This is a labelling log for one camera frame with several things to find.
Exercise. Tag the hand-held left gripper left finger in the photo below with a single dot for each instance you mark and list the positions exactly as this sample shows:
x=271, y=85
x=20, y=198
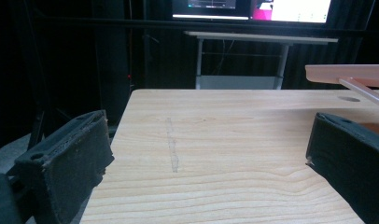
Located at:
x=69, y=165

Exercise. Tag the computer monitor with dark screen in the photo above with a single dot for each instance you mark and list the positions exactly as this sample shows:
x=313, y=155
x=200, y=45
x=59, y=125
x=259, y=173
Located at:
x=211, y=8

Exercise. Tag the pink plastic rack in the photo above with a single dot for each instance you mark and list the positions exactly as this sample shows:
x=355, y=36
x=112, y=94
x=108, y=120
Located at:
x=349, y=74

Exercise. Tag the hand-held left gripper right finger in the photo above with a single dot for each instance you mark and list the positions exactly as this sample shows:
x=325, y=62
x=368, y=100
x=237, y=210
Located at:
x=349, y=155

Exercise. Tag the white metal-framed table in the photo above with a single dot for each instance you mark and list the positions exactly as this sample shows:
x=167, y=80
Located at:
x=240, y=59

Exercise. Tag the computer monitor with white screen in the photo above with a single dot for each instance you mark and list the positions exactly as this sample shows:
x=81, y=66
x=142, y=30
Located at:
x=291, y=10

